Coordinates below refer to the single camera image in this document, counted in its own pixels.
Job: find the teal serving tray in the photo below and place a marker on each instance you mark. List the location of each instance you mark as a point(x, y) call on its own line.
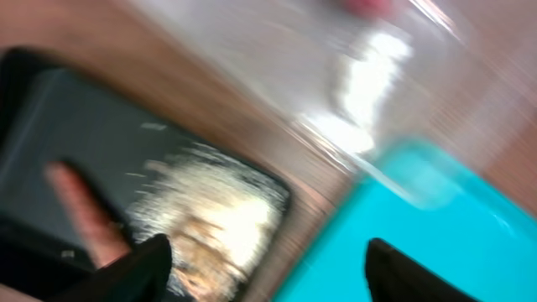
point(470, 234)

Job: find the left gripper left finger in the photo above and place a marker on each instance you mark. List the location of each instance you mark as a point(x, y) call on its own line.
point(142, 275)

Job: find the spilled white rice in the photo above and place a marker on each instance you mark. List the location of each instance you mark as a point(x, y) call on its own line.
point(194, 179)

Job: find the clear plastic waste bin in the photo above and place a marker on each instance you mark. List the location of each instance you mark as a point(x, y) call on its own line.
point(284, 54)

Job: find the orange carrot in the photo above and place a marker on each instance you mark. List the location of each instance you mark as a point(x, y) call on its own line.
point(104, 241)

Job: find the white tissue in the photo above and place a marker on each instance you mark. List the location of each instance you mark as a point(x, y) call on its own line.
point(366, 76)

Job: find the black rectangular tray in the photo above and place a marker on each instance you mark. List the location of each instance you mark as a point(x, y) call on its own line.
point(51, 112)

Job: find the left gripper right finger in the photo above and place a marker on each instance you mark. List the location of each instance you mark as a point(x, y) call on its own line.
point(394, 277)

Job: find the nut shell food scraps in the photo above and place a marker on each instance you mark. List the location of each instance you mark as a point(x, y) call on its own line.
point(205, 271)

